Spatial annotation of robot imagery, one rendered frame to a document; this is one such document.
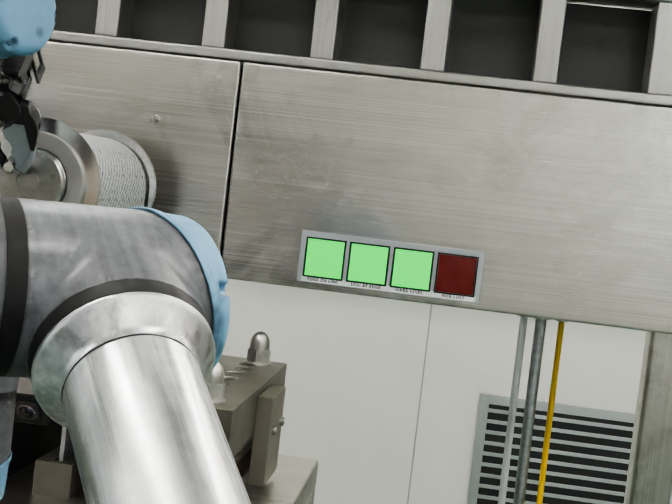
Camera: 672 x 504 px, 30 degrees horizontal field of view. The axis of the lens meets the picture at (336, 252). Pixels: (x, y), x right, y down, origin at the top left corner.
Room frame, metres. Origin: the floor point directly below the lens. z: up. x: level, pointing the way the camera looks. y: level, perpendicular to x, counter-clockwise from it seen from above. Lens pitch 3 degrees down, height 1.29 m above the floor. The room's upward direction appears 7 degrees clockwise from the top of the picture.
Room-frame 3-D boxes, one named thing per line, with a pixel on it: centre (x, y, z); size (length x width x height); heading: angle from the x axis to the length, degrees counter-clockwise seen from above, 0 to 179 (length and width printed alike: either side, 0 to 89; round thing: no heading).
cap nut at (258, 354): (1.71, 0.09, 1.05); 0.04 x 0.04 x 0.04
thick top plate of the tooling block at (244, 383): (1.56, 0.15, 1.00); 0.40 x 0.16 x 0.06; 174
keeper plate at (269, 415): (1.57, 0.06, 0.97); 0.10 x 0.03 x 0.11; 174
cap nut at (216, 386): (1.40, 0.12, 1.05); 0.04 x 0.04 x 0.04
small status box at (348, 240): (1.70, -0.08, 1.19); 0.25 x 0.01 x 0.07; 84
